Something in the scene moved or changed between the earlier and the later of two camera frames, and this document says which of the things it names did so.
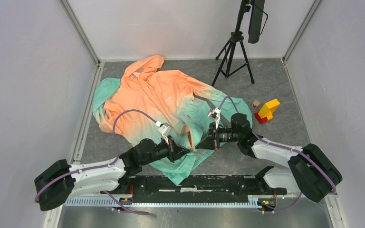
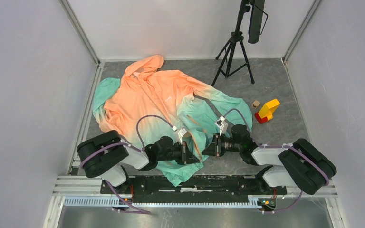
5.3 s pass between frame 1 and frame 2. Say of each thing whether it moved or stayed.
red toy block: stayed
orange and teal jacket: stayed
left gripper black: moved
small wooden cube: stayed
